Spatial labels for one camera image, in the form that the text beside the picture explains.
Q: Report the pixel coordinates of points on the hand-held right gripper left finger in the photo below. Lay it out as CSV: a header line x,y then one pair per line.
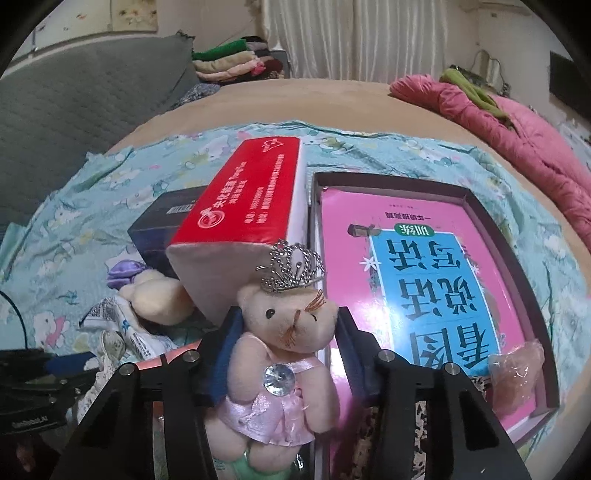
x,y
227,364

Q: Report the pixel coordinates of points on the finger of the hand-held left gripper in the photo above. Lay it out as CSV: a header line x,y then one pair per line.
x,y
74,381

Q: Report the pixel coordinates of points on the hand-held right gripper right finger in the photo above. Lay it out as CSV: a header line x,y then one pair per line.
x,y
364,376

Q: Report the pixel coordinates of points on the cream teddy bear with crown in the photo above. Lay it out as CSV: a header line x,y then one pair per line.
x,y
272,369

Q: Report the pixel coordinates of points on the cream plush bear purple dress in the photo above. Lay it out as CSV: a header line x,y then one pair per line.
x,y
157,295

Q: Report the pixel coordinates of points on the small printed tissue packet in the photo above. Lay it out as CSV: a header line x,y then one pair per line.
x,y
134,341

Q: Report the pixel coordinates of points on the leopard print cloth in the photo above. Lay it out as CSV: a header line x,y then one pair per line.
x,y
425,438

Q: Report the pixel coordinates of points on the cream fluffy plush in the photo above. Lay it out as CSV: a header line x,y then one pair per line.
x,y
351,277

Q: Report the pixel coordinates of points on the pale green packet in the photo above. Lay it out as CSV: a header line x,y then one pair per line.
x,y
258,468

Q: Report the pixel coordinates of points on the orange item in plastic bag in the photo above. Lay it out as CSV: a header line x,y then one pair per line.
x,y
517,374

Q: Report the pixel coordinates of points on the dark cardboard box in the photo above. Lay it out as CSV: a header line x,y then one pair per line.
x,y
157,226

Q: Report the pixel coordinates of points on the printed blanket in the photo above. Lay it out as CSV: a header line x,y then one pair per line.
x,y
69,221

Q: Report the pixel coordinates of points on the red tissue pack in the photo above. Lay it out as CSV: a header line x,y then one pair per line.
x,y
244,194

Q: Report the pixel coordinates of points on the grey quilted headboard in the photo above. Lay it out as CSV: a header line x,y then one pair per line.
x,y
69,115

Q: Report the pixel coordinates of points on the tan bed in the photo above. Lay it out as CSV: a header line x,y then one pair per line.
x,y
277,101

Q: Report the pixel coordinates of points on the dark floral pillow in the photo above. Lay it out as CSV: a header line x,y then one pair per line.
x,y
198,94

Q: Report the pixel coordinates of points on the pink quilt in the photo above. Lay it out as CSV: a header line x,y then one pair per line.
x,y
531,138

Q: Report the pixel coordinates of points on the stack of folded clothes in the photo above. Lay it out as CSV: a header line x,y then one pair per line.
x,y
231,64

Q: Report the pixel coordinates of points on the green cloth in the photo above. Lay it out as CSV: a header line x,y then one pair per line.
x,y
466,87

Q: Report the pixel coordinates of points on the vanity mirror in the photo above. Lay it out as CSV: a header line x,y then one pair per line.
x,y
487,67

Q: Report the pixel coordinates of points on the white curtains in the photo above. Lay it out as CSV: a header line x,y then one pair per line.
x,y
369,37

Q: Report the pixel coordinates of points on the white air conditioner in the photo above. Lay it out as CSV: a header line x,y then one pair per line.
x,y
498,2

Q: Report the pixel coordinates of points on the black wall television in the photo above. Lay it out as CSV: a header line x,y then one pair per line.
x,y
565,76

